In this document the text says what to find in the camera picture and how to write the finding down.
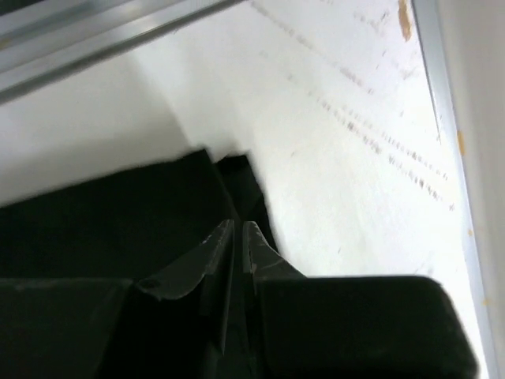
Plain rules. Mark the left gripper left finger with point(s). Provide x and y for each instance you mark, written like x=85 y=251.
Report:
x=173 y=323

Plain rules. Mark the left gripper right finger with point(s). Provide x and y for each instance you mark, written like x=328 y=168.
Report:
x=278 y=310

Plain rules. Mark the black trousers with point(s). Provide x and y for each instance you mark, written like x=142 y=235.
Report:
x=132 y=223

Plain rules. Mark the back aluminium table rail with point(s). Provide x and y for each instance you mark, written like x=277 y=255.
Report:
x=430 y=35

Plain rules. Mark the aluminium table rail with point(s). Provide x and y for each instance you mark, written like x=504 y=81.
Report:
x=43 y=41
x=430 y=35

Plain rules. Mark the left aluminium table rail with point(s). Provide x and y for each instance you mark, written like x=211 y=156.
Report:
x=43 y=41

